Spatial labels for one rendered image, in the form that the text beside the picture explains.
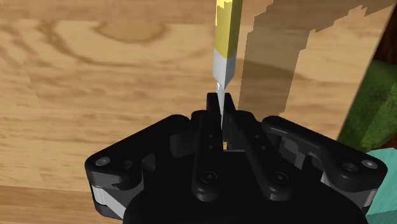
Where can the green textured block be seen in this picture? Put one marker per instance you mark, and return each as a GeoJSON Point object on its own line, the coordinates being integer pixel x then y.
{"type": "Point", "coordinates": [372, 114]}

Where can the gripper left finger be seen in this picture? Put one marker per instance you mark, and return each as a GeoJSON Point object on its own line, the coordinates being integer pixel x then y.
{"type": "Point", "coordinates": [203, 145]}

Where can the light wooden table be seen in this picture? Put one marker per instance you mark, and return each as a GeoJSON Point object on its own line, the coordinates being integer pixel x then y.
{"type": "Point", "coordinates": [108, 93]}

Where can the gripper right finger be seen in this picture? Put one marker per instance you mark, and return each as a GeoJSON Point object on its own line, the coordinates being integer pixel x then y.
{"type": "Point", "coordinates": [248, 139]}

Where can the teal block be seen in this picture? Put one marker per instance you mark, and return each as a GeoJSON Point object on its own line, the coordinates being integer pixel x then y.
{"type": "Point", "coordinates": [384, 198]}

